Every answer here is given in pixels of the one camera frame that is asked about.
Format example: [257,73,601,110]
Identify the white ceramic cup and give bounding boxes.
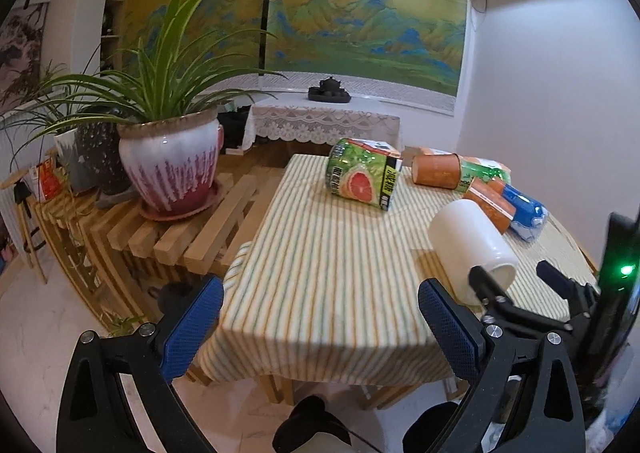
[427,199,518,307]

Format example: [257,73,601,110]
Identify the orange paper cup near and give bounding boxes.
[462,178,516,234]

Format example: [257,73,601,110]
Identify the green tea bottle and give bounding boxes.
[456,158,511,193]

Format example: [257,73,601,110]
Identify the wooden slatted bench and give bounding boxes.
[29,167,283,331]

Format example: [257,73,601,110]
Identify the striped tablecloth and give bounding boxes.
[192,152,599,389]

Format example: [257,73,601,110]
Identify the green grapefruit drink carton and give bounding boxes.
[326,138,402,211]

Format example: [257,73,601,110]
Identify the black teapot set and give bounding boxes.
[307,77,352,103]

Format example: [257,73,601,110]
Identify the lace covered side table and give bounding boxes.
[241,93,405,150]

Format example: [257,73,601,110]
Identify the red white ceramic flowerpot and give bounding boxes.
[118,108,224,220]

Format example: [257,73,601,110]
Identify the dark flowerpot behind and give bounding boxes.
[77,122,131,196]

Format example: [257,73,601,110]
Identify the landscape painting right panel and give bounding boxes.
[266,0,466,95]

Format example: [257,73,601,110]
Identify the black bag on floor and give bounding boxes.
[217,106,252,153]

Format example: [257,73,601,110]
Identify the green spider plant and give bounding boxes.
[38,0,269,134]

